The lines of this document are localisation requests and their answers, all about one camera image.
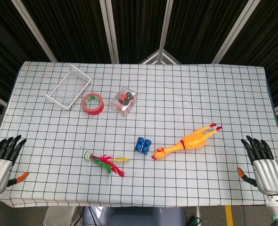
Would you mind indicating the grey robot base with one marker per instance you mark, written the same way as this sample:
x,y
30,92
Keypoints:
x,y
134,216

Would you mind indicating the colourful feather shuttlecock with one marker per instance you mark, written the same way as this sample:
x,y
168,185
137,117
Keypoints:
x,y
106,162

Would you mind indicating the yellow rubber chicken toy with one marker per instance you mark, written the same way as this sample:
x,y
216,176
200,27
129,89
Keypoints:
x,y
188,143

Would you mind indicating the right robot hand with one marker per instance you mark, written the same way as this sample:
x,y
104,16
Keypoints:
x,y
266,171

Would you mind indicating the white grid tablecloth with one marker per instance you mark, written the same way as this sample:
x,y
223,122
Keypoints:
x,y
139,141

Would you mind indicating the blue toy building block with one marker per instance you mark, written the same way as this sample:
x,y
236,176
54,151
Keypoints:
x,y
143,145

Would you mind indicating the clear plastic box with items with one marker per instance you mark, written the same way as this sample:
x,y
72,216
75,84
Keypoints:
x,y
125,101

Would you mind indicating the red tape roll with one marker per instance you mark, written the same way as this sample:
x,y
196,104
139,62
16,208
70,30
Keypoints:
x,y
92,103

